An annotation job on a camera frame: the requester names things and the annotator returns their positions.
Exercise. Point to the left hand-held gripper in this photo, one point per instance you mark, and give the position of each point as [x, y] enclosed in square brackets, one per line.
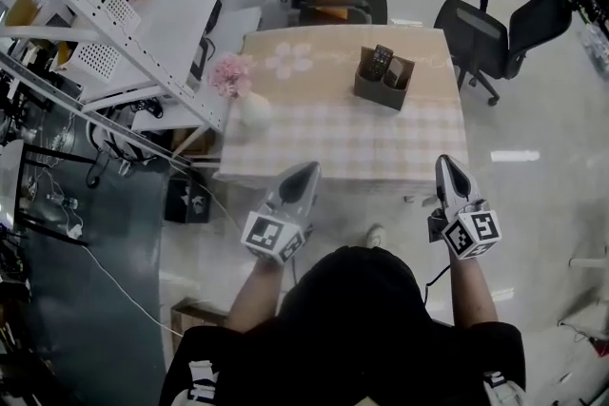
[266, 233]

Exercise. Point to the white vase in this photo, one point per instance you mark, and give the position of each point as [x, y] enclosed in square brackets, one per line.
[256, 111]

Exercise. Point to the white power adapter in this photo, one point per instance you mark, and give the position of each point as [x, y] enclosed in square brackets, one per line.
[75, 231]

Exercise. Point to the pink flowers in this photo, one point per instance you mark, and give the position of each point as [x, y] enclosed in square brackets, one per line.
[230, 73]

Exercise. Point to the brown cardboard box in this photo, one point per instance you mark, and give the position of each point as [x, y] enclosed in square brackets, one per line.
[195, 142]

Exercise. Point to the white metal shelf rack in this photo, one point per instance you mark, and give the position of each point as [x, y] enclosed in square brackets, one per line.
[176, 14]

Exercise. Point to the black swivel office chair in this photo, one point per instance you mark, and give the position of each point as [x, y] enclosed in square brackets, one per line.
[476, 33]

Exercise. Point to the clear plastic bottle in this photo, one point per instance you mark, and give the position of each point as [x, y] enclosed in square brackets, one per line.
[64, 201]

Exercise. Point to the person's black shirt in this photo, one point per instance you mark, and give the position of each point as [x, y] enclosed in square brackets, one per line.
[352, 337]

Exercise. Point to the black printed box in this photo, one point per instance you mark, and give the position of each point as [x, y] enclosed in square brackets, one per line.
[188, 202]

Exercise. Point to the brown remote holder box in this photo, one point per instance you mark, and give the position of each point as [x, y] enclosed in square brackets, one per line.
[380, 97]

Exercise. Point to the black metal frame stand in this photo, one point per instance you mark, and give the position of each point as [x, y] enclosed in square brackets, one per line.
[20, 185]

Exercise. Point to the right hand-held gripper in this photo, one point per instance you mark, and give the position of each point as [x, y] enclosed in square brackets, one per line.
[471, 233]

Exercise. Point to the white perforated basket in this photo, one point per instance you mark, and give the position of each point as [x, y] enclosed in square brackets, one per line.
[97, 62]

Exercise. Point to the wooden crate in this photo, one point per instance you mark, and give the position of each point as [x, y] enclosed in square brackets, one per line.
[190, 323]

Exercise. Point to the person's left forearm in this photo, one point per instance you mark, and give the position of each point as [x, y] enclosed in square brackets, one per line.
[252, 295]

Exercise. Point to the white appliance with dark window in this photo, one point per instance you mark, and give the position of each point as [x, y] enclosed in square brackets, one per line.
[200, 59]

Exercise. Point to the person's right forearm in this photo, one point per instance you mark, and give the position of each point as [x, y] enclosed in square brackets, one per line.
[473, 295]

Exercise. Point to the white and black device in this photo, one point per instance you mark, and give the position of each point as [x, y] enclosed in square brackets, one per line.
[119, 145]

